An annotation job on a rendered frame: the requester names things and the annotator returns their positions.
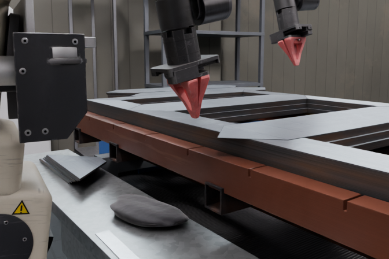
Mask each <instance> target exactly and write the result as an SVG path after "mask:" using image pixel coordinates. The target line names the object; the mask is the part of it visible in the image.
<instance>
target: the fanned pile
mask: <svg viewBox="0 0 389 259"><path fill-rule="evenodd" d="M39 160H40V161H41V162H42V163H43V164H45V165H46V166H47V167H48V168H49V169H51V170H52V171H53V172H54V173H56V174H57V175H58V176H59V177H61V178H62V179H63V180H64V181H66V182H67V183H73V182H78V181H81V180H83V179H84V178H85V177H87V176H88V175H90V174H91V173H93V172H94V171H96V170H97V169H98V168H100V167H101V166H103V165H104V164H106V163H107V161H105V160H103V159H102V158H100V157H87V156H62V155H48V154H47V156H46V157H43V158H40V159H39Z"/></svg>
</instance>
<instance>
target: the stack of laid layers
mask: <svg viewBox="0 0 389 259"><path fill-rule="evenodd" d="M256 95H267V94H257V93H251V92H230V93H221V94H205V95H204V97H203V100H204V99H218V98H233V97H248V96H256ZM122 101H127V102H132V103H138V104H142V105H144V104H152V103H166V102H181V99H180V98H179V97H163V98H146V99H129V100H122ZM368 107H389V106H371V105H360V104H354V103H344V102H333V101H323V100H316V99H297V100H290V101H278V102H266V103H253V104H247V105H234V106H223V107H215V108H204V109H200V115H199V116H200V117H206V118H209V119H214V120H220V121H225V122H229V123H231V122H236V121H245V120H254V119H263V118H268V117H277V116H286V115H292V114H301V113H313V114H320V113H329V112H337V111H342V110H351V109H359V108H368ZM87 111H88V112H92V113H95V114H99V115H102V116H105V117H109V118H111V119H115V120H119V121H122V122H124V123H128V124H132V125H135V126H138V127H141V128H145V129H148V130H151V131H155V132H158V133H161V134H165V135H168V136H172V137H174V138H178V139H181V140H185V141H187V142H191V143H194V144H197V145H200V146H203V147H208V148H210V149H214V150H217V151H221V152H224V153H227V154H231V155H233V156H237V157H241V158H244V159H246V160H250V161H254V162H257V163H260V164H263V165H266V166H270V167H273V168H277V169H280V170H283V171H287V172H290V173H294V174H296V175H300V176H303V177H307V178H309V179H313V180H316V181H319V182H323V183H326V184H330V185H333V186H336V187H340V188H343V189H346V190H350V191H353V192H355V193H359V194H361V196H364V195H366V196H369V197H372V198H376V199H379V200H382V201H386V202H389V173H385V172H381V171H376V170H373V169H369V168H364V167H361V166H357V165H352V164H348V163H345V162H340V161H335V160H331V159H328V158H324V157H319V156H314V155H311V154H307V153H302V152H299V151H295V150H290V149H286V148H283V147H278V146H274V145H269V144H266V143H262V142H257V141H254V140H249V139H229V138H217V137H218V135H219V133H220V132H216V131H212V130H208V129H204V128H200V127H195V126H192V125H187V124H183V123H179V122H176V121H171V120H166V119H162V118H159V117H155V116H150V115H147V114H142V113H138V112H134V111H130V110H126V109H121V108H117V107H114V106H109V105H104V104H101V103H97V102H93V101H88V100H87ZM305 138H307V139H313V140H318V141H322V142H327V143H333V144H336V145H342V146H347V147H352V148H356V149H361V150H367V151H368V150H373V149H378V148H381V147H385V146H389V123H385V124H379V125H373V126H369V127H363V128H357V129H351V130H347V131H340V132H334V133H330V134H323V135H316V136H310V137H305Z"/></svg>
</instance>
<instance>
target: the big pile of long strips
mask: <svg viewBox="0 0 389 259"><path fill-rule="evenodd" d="M243 89H245V90H256V91H266V89H265V87H237V86H233V85H208V86H207V88H206V92H207V91H225V90H243ZM106 94H107V95H108V98H117V97H134V96H144V95H162V94H175V92H174V91H173V90H172V88H171V87H164V88H142V89H130V90H115V91H110V92H106Z"/></svg>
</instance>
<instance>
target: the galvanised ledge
mask: <svg viewBox="0 0 389 259"><path fill-rule="evenodd" d="M47 154H48V155H62V156H79V155H77V154H76V153H74V152H72V151H70V150H69V149H65V150H57V151H49V152H44V153H35V154H27V155H24V159H23V161H31V162H33V163H34V164H35V165H36V167H37V169H38V171H39V173H40V174H41V176H42V178H43V180H44V182H45V184H46V186H47V188H48V190H49V191H50V193H51V195H52V213H53V214H54V215H55V216H56V217H57V218H58V219H59V220H60V221H61V222H62V223H63V224H64V225H65V226H66V228H67V229H68V230H69V231H70V232H71V233H72V234H73V235H74V236H75V238H76V239H77V240H78V241H79V242H80V243H81V244H82V245H83V246H84V247H85V248H86V249H87V250H88V251H89V252H90V253H91V254H92V256H93V257H94V258H95V259H119V258H118V257H117V256H116V255H115V254H114V253H113V252H112V251H111V250H110V249H109V248H108V247H107V246H106V245H105V244H104V243H103V242H102V241H101V240H100V239H99V238H98V237H97V236H96V235H95V234H96V233H99V232H103V231H107V230H110V232H111V233H113V234H114V235H115V236H116V237H117V238H118V239H119V240H120V241H122V242H123V243H124V244H125V245H126V246H127V247H128V248H129V249H130V250H131V251H132V252H133V253H134V254H136V255H137V256H138V257H139V258H140V259H260V258H258V257H256V256H254V255H252V254H251V253H249V252H247V251H245V250H244V249H242V248H240V247H238V246H236V245H235V244H233V243H232V242H229V241H228V240H226V239H224V238H223V237H221V236H219V235H217V234H216V233H214V232H212V231H210V230H209V229H207V228H205V227H203V226H202V225H200V224H198V223H196V222H195V221H193V220H191V219H189V220H188V221H187V222H185V223H183V224H180V225H175V226H170V227H141V226H138V225H134V224H131V223H128V222H126V221H124V220H122V219H120V218H119V217H117V216H116V215H115V214H114V211H113V210H112V209H111V208H110V205H111V204H112V203H114V202H116V200H117V198H118V196H120V195H126V194H135V195H141V196H145V197H148V198H151V199H154V198H153V197H151V196H149V195H148V194H145V193H144V192H142V191H141V190H139V189H137V188H135V187H133V186H132V185H130V184H128V183H126V182H125V181H123V180H121V179H120V178H118V177H116V176H114V175H113V174H111V173H109V172H107V171H106V170H104V169H102V168H98V169H97V170H96V171H94V172H93V173H91V174H90V175H88V176H87V177H85V178H84V179H83V180H81V181H78V182H73V183H67V182H66V181H64V180H63V179H62V178H61V177H59V176H58V175H57V174H56V173H54V172H53V171H52V170H51V169H49V168H48V167H47V166H46V165H45V164H43V163H42V162H41V161H40V160H39V159H40V158H43V157H46V156H47ZM155 200H156V199H155Z"/></svg>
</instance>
